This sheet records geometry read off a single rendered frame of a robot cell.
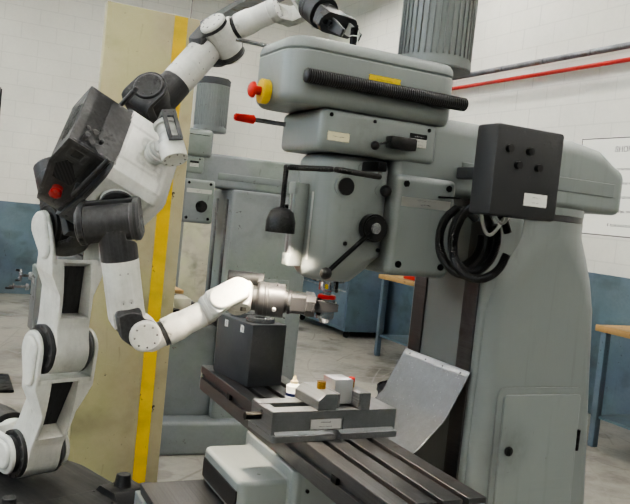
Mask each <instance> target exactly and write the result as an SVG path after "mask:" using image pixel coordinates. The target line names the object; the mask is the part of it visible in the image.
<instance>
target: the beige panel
mask: <svg viewBox="0 0 630 504"><path fill-rule="evenodd" d="M199 25H200V20H198V19H193V18H188V17H183V16H178V15H174V14H169V13H164V12H159V11H155V10H150V9H145V8H140V7H135V6H131V5H126V4H121V3H116V2H111V1H108V2H107V3H106V5H105V16H104V27H103V39H102V50H101V61H100V73H99V84H98V90H99V91H100V92H102V93H103V94H105V95H106V96H108V97H109V98H111V99H112V100H114V101H115V102H117V103H119V102H120V101H121V100H122V96H121V94H122V91H123V90H124V88H125V87H126V86H127V85H129V84H130V83H131V82H132V81H133V80H134V79H135V78H136V77H137V76H139V75H140V74H142V73H145V72H156V73H159V74H162V73H163V72H164V71H165V70H166V69H167V67H168V66H169V65H170V64H171V63H172V62H173V61H174V60H175V59H176V58H177V57H178V55H179V54H180V53H181V52H182V51H183V50H184V49H185V48H186V47H187V46H188V45H189V36H190V35H191V34H192V33H193V32H194V31H195V30H196V28H197V27H198V26H199ZM193 93H194V88H193V89H192V90H191V91H190V93H189V94H188V95H187V96H186V97H185V98H184V99H183V100H182V102H181V103H180V104H179V105H178V106H177V107H176V111H177V116H178V120H179V123H180V127H181V131H182V134H183V140H184V144H185V147H186V151H187V155H188V146H189V136H190V125H191V115H192V104H193ZM186 168H187V161H186V162H185V163H183V164H181V165H178V166H176V170H175V173H174V177H173V180H172V183H171V187H170V190H169V194H168V197H167V200H166V204H165V205H164V207H163V208H162V210H161V211H160V212H159V213H157V214H156V215H155V216H154V217H153V218H152V219H151V220H150V221H149V222H148V223H147V224H146V225H145V226H144V228H145V233H144V236H143V238H142V239H141V240H138V241H136V240H132V241H135V242H136V243H137V245H138V254H139V263H140V274H141V282H142V287H143V288H142V291H143V299H144V305H145V306H144V308H145V312H146V313H148V314H149V315H150V316H151V317H152V318H153V319H154V321H155V322H158V321H159V319H161V318H163V317H165V316H167V315H169V314H171V313H173V306H174V295H175V284H176V274H177V263H178V253H179V242H180V231H181V221H182V210H183V199H184V189H185V178H186ZM89 328H91V329H92V330H93V331H94V332H95V334H96V336H97V339H98V355H97V361H96V367H95V374H94V380H93V384H92V386H91V388H90V390H89V391H88V393H87V395H86V396H85V398H84V399H83V401H82V403H81V404H80V406H79V407H78V409H77V410H76V412H75V415H74V418H73V420H72V423H71V425H70V427H69V430H68V438H69V443H70V453H69V457H68V460H69V461H72V462H75V463H78V464H81V465H83V466H85V467H86V468H88V469H90V470H92V471H93V472H95V473H97V474H98V475H100V476H102V477H104V478H105V479H107V480H109V481H111V482H112V483H113V482H115V479H116V475H117V473H120V472H129V473H131V479H132V480H134V481H135V482H137V483H142V482H157V475H158V465H159V454H160V444H161V433H162V422H163V412H164V401H165V390H166V380H167V369H168V359H169V348H170V345H168V346H165V347H163V348H161V349H159V350H157V351H154V352H140V351H137V350H136V349H134V348H133V347H132V346H130V345H129V344H127V343H126V342H125V341H123V340H122V339H121V337H120V336H119V333H118V332H117V330H116V329H114V327H113V326H112V325H111V323H110V321H109V319H108V314H107V306H106V298H105V291H104V282H103V274H102V278H101V280H100V283H99V285H98V287H97V289H96V292H95V294H94V296H93V302H92V309H91V316H90V323H89Z"/></svg>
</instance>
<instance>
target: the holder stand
mask: <svg viewBox="0 0 630 504"><path fill-rule="evenodd" d="M286 327H287V326H286V325H284V324H281V323H278V322H275V318H274V319H271V317H268V316H260V315H256V313H255V312H254V311H249V312H248V313H244V314H242V315H233V314H231V313H223V314H222V315H221V316H219V319H218V329H217V339H216V350H215V360H214V371H216V372H218V373H220V374H222V375H224V376H226V377H228V378H230V379H232V380H234V381H236V382H238V383H240V384H242V385H244V386H246V387H257V386H276V385H281V376H282V366H283V356H284V346H285V336H286Z"/></svg>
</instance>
